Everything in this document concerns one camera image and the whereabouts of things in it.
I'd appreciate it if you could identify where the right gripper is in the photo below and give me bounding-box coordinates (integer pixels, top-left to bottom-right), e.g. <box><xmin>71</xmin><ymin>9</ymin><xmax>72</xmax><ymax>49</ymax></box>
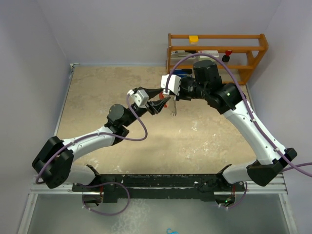
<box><xmin>171</xmin><ymin>77</ymin><xmax>209</xmax><ymax>101</ymax></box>

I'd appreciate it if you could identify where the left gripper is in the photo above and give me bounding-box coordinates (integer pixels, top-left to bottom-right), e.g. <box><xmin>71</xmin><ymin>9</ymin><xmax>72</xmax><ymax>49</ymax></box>
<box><xmin>122</xmin><ymin>89</ymin><xmax>169</xmax><ymax>127</ymax></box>

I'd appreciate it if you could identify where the red grey key holder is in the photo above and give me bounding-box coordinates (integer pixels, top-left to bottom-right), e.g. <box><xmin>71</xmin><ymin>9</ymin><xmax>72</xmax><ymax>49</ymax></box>
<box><xmin>158</xmin><ymin>92</ymin><xmax>177</xmax><ymax>117</ymax></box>

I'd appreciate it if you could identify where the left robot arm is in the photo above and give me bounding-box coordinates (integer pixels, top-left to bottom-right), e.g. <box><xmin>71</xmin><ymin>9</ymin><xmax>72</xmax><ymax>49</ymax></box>
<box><xmin>32</xmin><ymin>87</ymin><xmax>170</xmax><ymax>191</ymax></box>

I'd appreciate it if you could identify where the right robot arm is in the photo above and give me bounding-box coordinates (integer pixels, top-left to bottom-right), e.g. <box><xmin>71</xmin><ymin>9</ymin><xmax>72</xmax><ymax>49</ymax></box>
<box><xmin>177</xmin><ymin>60</ymin><xmax>297</xmax><ymax>191</ymax></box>

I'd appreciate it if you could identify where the blue stapler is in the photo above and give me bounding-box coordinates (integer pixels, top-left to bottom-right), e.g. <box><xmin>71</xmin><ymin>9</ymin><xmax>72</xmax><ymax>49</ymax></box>
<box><xmin>173</xmin><ymin>69</ymin><xmax>193</xmax><ymax>77</ymax></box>

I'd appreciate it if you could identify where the grey stapler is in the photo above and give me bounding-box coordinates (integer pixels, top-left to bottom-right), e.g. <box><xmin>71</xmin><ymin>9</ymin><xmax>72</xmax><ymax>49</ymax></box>
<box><xmin>171</xmin><ymin>50</ymin><xmax>196</xmax><ymax>59</ymax></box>

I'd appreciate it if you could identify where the white cardboard box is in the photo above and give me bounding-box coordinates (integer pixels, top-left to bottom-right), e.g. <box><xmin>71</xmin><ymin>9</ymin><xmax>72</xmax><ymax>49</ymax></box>
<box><xmin>198</xmin><ymin>50</ymin><xmax>219</xmax><ymax>59</ymax></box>

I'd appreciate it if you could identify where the yellow block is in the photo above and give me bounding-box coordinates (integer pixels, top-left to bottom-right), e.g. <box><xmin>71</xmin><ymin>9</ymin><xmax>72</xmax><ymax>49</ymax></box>
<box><xmin>189</xmin><ymin>35</ymin><xmax>199</xmax><ymax>44</ymax></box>

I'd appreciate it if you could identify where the wooden shelf rack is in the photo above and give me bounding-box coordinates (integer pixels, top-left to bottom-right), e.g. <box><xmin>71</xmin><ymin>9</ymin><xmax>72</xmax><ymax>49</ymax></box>
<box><xmin>166</xmin><ymin>33</ymin><xmax>269</xmax><ymax>86</ymax></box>

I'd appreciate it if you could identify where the blue object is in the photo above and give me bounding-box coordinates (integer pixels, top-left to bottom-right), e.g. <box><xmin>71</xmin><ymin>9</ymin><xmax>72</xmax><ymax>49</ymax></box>
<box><xmin>166</xmin><ymin>228</ymin><xmax>179</xmax><ymax>234</ymax></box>

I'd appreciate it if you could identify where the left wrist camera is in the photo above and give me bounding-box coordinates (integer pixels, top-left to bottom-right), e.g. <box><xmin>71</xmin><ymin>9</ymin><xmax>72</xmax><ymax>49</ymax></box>
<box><xmin>127</xmin><ymin>88</ymin><xmax>150</xmax><ymax>108</ymax></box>

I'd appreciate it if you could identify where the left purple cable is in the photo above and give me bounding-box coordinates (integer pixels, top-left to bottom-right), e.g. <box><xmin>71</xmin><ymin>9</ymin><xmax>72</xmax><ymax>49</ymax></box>
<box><xmin>35</xmin><ymin>95</ymin><xmax>148</xmax><ymax>215</ymax></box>

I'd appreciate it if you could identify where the purple cable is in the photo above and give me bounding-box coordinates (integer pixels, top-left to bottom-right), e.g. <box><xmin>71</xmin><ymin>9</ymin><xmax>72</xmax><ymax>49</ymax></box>
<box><xmin>165</xmin><ymin>53</ymin><xmax>312</xmax><ymax>210</ymax></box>
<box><xmin>35</xmin><ymin>95</ymin><xmax>148</xmax><ymax>215</ymax></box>

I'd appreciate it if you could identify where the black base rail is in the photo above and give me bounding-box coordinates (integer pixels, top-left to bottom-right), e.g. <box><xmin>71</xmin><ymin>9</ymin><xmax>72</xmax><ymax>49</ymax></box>
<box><xmin>72</xmin><ymin>174</ymin><xmax>245</xmax><ymax>203</ymax></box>

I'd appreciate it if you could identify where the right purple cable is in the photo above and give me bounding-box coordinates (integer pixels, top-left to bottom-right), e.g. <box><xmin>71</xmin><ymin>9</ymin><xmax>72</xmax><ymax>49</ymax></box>
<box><xmin>165</xmin><ymin>53</ymin><xmax>312</xmax><ymax>210</ymax></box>

